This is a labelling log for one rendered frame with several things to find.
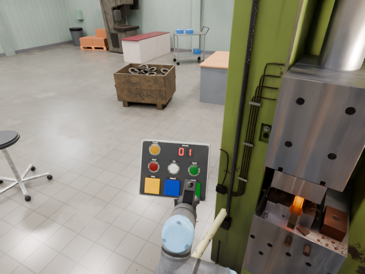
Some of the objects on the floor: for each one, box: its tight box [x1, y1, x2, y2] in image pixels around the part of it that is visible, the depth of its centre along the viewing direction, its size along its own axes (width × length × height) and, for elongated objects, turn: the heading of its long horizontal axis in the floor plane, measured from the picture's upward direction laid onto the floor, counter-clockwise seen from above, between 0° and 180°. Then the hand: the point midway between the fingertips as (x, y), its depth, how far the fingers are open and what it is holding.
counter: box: [120, 32, 171, 64], centre depth 805 cm, size 66×206×70 cm, turn 155°
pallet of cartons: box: [79, 28, 109, 51], centre depth 953 cm, size 129×98×72 cm
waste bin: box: [69, 28, 84, 46], centre depth 1019 cm, size 55×55×70 cm
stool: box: [0, 130, 53, 201], centre depth 241 cm, size 57×60×64 cm
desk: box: [199, 51, 229, 105], centre depth 486 cm, size 70×137×73 cm, turn 160°
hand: (190, 194), depth 100 cm, fingers closed
